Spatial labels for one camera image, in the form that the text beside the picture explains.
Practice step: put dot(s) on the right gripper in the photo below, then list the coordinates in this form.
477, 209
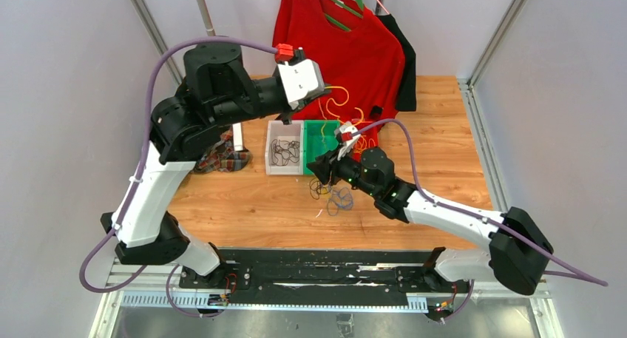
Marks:
327, 169

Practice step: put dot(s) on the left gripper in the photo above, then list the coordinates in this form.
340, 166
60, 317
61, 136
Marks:
287, 116

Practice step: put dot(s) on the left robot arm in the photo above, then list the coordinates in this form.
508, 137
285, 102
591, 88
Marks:
228, 81

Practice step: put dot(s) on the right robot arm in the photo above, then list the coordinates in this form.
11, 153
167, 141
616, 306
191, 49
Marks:
511, 249

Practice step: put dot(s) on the green plastic bin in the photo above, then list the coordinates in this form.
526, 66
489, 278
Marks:
318, 138

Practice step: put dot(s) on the white plastic bin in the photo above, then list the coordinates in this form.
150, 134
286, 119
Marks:
284, 149

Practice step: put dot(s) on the red plastic bin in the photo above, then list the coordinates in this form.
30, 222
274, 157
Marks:
367, 139

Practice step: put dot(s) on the plaid flannel shirt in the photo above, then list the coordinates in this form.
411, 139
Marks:
223, 157

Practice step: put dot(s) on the red t-shirt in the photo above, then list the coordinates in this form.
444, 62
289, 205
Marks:
363, 67

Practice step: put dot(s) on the black garment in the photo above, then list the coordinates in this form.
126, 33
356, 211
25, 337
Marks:
406, 100

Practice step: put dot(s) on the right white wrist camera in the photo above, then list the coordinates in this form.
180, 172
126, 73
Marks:
347, 136

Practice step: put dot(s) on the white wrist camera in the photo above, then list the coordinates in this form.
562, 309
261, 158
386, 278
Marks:
347, 136
296, 69

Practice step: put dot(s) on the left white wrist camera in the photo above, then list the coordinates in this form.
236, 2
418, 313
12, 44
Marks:
296, 69

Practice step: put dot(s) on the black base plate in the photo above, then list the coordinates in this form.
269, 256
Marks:
324, 277

